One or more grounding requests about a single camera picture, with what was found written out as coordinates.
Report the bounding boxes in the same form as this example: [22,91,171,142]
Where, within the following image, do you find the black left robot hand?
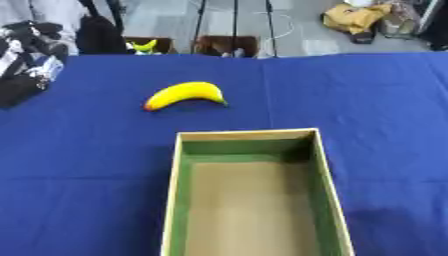
[0,74,53,109]

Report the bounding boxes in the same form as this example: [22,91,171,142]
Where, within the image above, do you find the brown cardboard box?
[192,34,261,59]
[122,36,179,55]

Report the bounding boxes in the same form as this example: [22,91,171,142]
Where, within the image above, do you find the tan cardboard box green inside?
[159,127,357,256]

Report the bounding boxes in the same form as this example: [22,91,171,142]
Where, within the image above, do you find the black bag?
[75,0,128,55]

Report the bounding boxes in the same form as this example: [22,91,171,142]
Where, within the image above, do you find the small yellow toy banana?
[129,38,160,55]

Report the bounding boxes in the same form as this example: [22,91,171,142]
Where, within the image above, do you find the black tripod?
[189,0,282,59]

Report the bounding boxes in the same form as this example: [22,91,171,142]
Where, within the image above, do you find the yellow bag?
[320,2,394,45]

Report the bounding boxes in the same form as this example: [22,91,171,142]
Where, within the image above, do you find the white cable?
[253,11,298,52]

